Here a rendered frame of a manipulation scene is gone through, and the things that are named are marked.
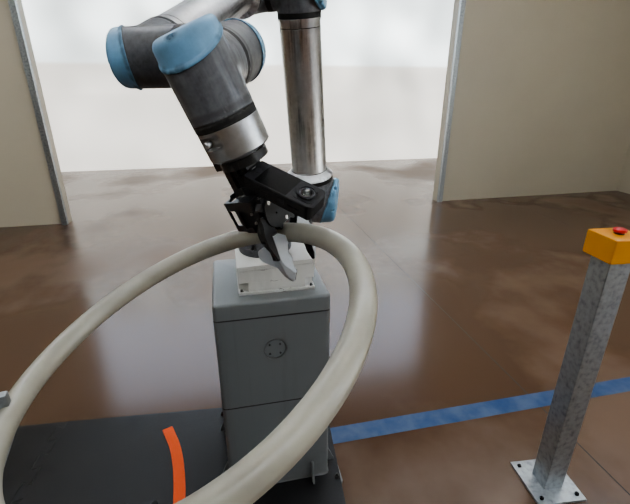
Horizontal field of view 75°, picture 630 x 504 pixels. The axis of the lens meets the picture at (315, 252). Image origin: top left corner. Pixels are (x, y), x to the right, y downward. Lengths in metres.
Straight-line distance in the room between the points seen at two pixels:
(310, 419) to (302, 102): 1.00
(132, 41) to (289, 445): 0.60
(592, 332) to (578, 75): 5.71
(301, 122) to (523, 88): 5.50
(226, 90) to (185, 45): 0.06
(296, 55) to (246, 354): 0.95
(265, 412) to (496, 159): 5.46
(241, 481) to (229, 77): 0.44
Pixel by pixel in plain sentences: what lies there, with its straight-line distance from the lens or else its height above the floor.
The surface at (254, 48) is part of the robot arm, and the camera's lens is 0.67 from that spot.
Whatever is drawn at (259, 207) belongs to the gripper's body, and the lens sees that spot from 0.59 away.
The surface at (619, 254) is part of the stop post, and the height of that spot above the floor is 1.04.
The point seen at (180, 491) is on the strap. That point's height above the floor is 0.02.
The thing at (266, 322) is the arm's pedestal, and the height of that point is 0.77.
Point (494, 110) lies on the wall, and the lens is 6.35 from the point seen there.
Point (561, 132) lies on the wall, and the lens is 7.08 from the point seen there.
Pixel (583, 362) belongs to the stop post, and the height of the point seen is 0.62.
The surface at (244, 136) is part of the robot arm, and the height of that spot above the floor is 1.44.
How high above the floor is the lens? 1.50
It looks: 22 degrees down
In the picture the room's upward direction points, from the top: straight up
